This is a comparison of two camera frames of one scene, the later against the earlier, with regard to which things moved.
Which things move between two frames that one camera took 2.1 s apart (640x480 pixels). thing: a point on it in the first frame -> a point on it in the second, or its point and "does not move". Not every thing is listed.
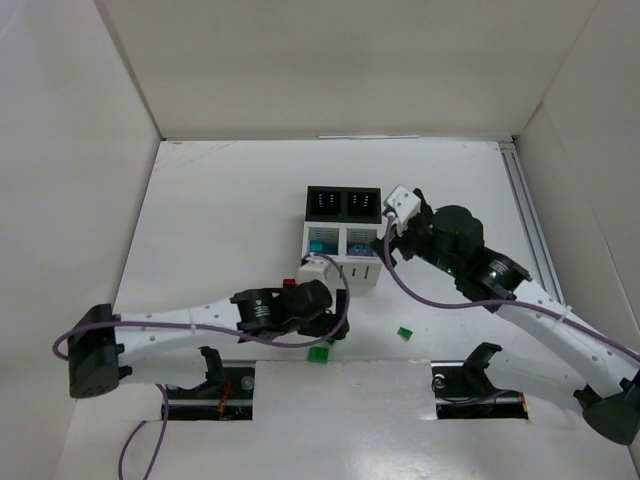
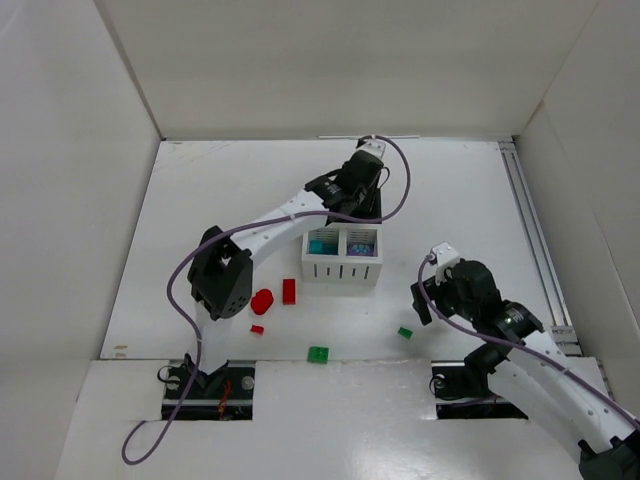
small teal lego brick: [316, 246] does not move
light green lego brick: [318, 354] does not move
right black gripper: [406, 239] -> [430, 298]
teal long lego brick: [323, 246] does not move
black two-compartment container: [343, 204] does not move
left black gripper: [339, 310] -> [370, 201]
